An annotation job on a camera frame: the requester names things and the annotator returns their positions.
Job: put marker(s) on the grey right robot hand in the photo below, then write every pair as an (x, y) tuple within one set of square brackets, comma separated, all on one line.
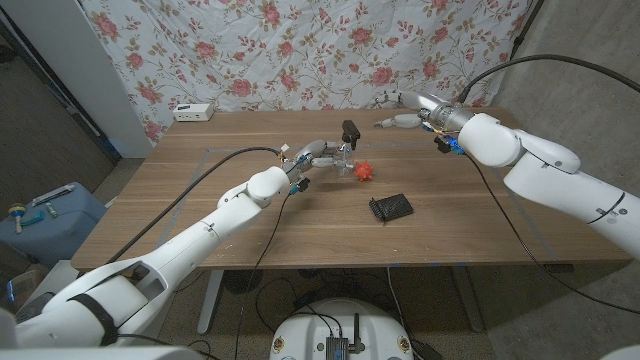
[(445, 116)]

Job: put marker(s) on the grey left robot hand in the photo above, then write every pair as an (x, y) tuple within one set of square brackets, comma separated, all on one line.
[(315, 150)]

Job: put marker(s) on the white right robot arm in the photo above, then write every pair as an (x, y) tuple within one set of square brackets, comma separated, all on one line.
[(550, 185)]

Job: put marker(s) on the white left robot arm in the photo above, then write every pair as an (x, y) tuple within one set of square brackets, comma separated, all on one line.
[(225, 220)]

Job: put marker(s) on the orange spiky stress ball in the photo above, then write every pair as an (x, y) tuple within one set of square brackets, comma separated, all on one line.
[(365, 172)]

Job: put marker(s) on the black ribbed card holder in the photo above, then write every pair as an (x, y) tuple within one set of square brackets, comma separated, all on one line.
[(392, 207)]

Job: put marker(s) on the floral backdrop cloth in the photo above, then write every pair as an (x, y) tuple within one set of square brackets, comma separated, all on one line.
[(300, 50)]

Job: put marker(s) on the black backdrop stand pole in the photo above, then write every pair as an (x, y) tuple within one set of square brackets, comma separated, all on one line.
[(525, 27)]

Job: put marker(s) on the white power strip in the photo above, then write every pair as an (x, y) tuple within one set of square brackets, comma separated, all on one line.
[(192, 112)]

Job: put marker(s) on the black round floor disc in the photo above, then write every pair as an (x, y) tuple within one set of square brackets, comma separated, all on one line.
[(240, 282)]

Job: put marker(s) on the white robot torso base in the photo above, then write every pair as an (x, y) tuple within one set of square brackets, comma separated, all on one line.
[(310, 330)]

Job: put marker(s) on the white table leg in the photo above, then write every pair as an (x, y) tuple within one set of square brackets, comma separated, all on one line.
[(210, 300)]

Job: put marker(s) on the black torso antenna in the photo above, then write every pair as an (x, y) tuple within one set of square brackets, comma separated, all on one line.
[(356, 330)]

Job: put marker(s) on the black torso electronics box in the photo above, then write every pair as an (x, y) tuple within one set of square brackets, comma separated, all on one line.
[(336, 347)]

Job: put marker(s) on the white grey flat bar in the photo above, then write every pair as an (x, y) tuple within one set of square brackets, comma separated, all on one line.
[(52, 195)]

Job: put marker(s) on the small green toy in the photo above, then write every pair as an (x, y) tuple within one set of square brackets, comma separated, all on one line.
[(51, 210)]

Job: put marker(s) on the blue storage box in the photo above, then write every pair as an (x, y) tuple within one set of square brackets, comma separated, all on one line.
[(55, 235)]

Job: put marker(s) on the teal plastic toy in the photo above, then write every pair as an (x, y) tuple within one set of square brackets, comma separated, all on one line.
[(32, 218)]

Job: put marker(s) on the white floor container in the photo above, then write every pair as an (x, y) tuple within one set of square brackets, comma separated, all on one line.
[(50, 272)]

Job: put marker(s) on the yellow blue toy maraca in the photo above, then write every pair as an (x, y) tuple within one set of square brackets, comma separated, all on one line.
[(16, 210)]

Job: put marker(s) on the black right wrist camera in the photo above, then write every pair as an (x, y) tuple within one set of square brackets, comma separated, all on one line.
[(447, 145)]

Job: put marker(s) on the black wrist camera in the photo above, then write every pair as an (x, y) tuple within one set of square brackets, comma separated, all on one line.
[(447, 145), (300, 186)]

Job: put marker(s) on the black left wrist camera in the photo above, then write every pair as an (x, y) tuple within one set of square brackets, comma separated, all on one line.
[(300, 186)]

